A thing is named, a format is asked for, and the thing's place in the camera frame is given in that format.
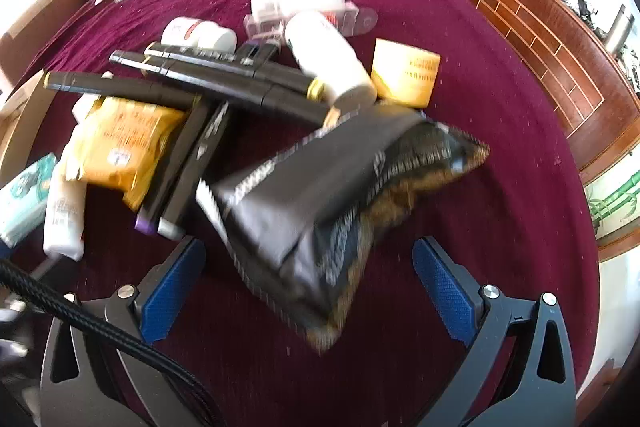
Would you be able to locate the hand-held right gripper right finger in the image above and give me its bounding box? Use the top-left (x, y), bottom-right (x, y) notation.
top-left (412, 236), bottom-right (581, 427)

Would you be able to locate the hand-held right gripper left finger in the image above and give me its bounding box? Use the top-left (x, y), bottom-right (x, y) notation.
top-left (39, 234), bottom-right (208, 427)

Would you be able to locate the black marker purple cap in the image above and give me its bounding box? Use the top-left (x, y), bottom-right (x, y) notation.
top-left (135, 102), bottom-right (213, 235)

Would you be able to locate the black marker grey cap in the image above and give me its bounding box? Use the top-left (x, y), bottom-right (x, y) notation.
top-left (157, 102), bottom-right (232, 240)

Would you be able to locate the black snack bag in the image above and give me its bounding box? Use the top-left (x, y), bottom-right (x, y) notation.
top-left (195, 102), bottom-right (491, 353)

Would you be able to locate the cardboard box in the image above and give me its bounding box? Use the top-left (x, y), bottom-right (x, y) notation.
top-left (0, 69), bottom-right (51, 188)

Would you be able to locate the clear red candle package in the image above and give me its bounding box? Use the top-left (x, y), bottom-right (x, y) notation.
top-left (243, 0), bottom-right (379, 40)

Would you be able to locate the white tube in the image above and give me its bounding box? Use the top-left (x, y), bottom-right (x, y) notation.
top-left (42, 152), bottom-right (88, 263)

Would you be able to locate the orange wipes packet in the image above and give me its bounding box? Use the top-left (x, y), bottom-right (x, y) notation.
top-left (65, 97), bottom-right (188, 210)

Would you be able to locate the maroon velvet cloth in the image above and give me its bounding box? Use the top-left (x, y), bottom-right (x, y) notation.
top-left (10, 0), bottom-right (601, 427)

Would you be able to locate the teal tissue pack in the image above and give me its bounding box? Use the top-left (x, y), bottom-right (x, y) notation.
top-left (0, 152), bottom-right (58, 248)

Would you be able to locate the yellow jar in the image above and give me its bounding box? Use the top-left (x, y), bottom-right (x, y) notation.
top-left (370, 38), bottom-right (442, 109)

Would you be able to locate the black marker gold cap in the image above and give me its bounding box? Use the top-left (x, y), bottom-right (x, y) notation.
top-left (144, 42), bottom-right (327, 104)

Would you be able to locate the white red label bottle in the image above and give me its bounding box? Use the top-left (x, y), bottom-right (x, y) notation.
top-left (161, 17), bottom-right (238, 54)

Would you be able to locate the brown wooden board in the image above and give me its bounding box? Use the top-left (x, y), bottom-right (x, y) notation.
top-left (0, 0), bottom-right (93, 95)

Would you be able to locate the steel tumbler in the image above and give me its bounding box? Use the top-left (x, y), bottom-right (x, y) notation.
top-left (604, 3), bottom-right (636, 58)

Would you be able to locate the black braided cable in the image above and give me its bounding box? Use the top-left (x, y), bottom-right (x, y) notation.
top-left (0, 259), bottom-right (226, 427)

